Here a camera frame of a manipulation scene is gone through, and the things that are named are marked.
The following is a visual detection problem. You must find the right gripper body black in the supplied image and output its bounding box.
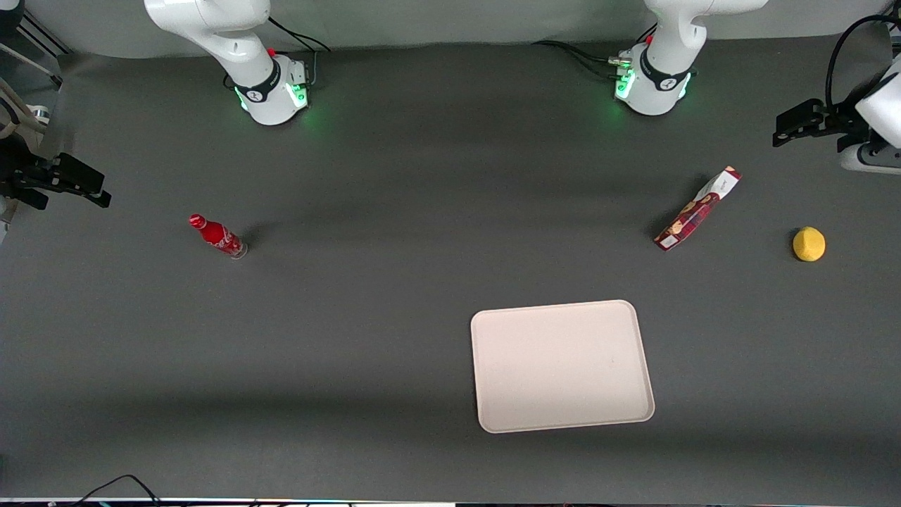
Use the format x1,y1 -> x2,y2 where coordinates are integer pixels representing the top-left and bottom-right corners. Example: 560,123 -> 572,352
0,137 -> 58,211

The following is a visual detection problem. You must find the red cookie box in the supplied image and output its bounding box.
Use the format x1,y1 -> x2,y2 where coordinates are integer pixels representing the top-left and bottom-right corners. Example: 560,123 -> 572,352
653,166 -> 743,252

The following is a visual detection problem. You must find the beige rectangular tray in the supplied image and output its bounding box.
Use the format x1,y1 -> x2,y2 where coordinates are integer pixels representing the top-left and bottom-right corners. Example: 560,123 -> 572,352
470,300 -> 656,434

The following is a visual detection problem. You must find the yellow lemon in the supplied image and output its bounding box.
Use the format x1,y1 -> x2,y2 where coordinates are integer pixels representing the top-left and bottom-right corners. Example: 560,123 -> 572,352
793,226 -> 826,263

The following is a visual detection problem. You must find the red cola bottle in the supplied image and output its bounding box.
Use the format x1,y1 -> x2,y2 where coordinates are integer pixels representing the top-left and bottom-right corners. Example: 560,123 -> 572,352
188,214 -> 249,260

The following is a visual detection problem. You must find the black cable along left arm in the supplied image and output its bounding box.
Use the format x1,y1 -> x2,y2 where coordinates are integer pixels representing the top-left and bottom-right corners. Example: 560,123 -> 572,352
825,14 -> 889,108

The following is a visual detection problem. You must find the metal stand frame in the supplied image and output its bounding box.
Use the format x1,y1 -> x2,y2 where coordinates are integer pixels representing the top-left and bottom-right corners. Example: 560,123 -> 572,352
0,10 -> 73,91

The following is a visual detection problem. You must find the black cable at left arm base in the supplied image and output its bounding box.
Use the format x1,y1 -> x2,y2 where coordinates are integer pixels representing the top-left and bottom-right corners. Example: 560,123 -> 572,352
531,24 -> 659,80

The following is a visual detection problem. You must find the black cable at arm base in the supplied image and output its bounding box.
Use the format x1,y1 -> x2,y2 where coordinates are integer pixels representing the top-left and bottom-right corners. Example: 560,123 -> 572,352
531,24 -> 659,80
224,17 -> 332,91

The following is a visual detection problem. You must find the black cable at right arm base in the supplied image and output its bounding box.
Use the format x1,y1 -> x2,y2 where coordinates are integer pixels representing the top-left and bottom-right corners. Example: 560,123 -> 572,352
224,17 -> 332,91

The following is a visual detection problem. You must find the black cable at table edge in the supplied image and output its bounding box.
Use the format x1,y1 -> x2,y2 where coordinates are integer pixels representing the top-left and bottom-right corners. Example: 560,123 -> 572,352
70,475 -> 164,507

